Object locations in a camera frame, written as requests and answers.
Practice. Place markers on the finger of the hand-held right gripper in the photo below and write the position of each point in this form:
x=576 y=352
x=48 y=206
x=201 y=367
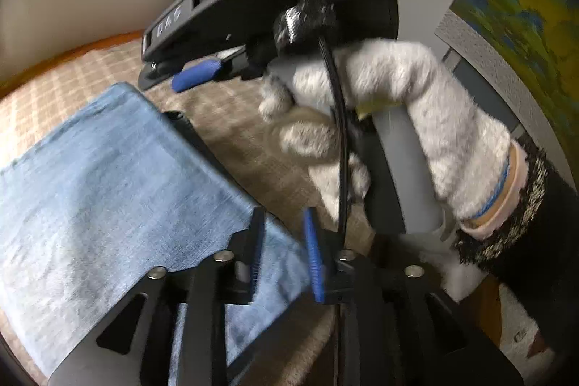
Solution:
x=194 y=76

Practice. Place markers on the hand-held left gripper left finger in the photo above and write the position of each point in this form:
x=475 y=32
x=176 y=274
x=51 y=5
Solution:
x=257 y=250

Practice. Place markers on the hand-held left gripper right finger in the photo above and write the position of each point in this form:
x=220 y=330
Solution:
x=312 y=250

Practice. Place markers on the blue denim pants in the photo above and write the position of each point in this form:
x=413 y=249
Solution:
x=113 y=187

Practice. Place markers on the person's right forearm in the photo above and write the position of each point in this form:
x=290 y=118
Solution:
x=543 y=223

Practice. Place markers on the person's right hand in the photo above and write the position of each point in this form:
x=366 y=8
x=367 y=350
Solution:
x=429 y=96

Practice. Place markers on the orange bed sheet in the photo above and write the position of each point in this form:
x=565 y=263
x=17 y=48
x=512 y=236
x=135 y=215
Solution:
x=54 y=51

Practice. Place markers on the yellow blue framed painting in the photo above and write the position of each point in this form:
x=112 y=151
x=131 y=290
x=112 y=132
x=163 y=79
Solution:
x=520 y=6

